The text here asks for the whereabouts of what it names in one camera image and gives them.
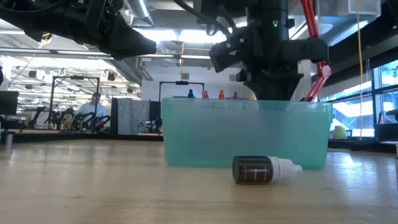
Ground long ceiling light bar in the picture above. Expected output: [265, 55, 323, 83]
[0, 48, 212, 60]

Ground green translucent plastic bin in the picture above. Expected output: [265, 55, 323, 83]
[160, 97, 333, 170]

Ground grey partition panel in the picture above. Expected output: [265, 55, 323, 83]
[117, 98, 150, 136]

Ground person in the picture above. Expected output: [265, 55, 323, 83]
[75, 91, 109, 131]

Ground yellow-green cup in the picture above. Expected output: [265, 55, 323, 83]
[334, 125, 348, 141]

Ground small brown dropper bottle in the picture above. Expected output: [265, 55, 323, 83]
[231, 155, 303, 185]

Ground black monitor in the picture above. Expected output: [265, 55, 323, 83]
[0, 90, 19, 115]

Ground silver ventilation duct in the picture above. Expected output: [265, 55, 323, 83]
[105, 57, 144, 85]

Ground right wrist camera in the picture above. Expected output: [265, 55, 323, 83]
[209, 32, 249, 74]

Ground black gantry frame with camera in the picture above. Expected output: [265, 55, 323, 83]
[159, 80, 205, 100]

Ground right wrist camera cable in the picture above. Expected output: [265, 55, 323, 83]
[172, 0, 239, 37]

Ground yellow ceiling cord reel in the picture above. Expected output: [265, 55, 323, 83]
[40, 32, 53, 46]

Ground yellow hanging cable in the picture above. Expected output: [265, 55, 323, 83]
[356, 0, 364, 141]

